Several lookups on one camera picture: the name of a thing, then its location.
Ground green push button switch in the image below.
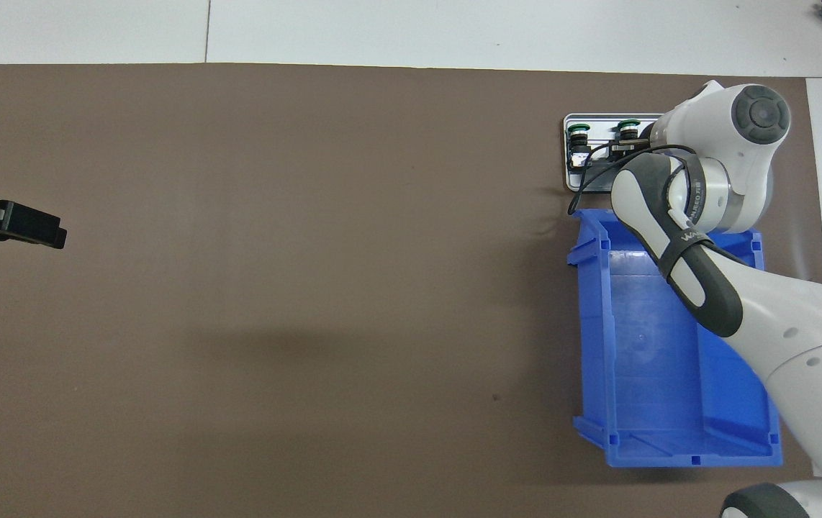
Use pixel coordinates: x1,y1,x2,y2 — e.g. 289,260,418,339
568,122,594,171
614,119,653,158

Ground brown table mat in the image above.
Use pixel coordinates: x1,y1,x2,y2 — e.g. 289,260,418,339
0,63,822,518

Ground blue plastic storage bin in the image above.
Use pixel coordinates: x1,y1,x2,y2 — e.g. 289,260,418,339
568,209,785,468

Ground silver metal tray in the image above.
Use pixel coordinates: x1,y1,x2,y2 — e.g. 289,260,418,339
563,113,671,193

